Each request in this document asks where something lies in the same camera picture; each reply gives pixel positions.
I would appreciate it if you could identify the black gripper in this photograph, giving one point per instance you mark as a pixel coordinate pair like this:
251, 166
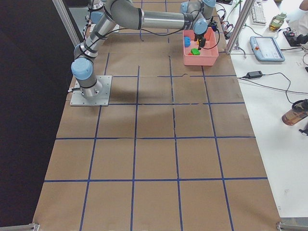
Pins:
201, 42

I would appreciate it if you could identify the blue toy block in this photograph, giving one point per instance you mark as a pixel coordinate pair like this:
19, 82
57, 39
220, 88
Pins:
187, 41

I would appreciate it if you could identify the green toy block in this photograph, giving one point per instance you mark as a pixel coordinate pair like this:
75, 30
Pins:
194, 51

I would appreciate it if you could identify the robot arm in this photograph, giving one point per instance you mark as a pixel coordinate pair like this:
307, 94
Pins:
193, 15

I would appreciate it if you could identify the pink plastic box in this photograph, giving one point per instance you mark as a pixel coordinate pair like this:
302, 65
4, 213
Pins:
206, 56

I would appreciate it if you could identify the white keyboard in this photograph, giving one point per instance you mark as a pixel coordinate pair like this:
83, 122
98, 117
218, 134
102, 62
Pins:
257, 14

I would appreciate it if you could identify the black power adapter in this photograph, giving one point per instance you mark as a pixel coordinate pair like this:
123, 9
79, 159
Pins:
254, 74

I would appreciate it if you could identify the teach pendant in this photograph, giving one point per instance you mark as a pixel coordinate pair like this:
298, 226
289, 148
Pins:
266, 49

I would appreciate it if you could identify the amber drink bottle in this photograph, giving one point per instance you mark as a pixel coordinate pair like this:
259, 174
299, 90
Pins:
298, 112

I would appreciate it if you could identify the aluminium frame post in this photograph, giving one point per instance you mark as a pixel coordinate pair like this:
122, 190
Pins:
233, 43

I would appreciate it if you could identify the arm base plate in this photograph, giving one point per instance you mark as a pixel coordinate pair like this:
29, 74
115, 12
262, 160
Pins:
98, 95

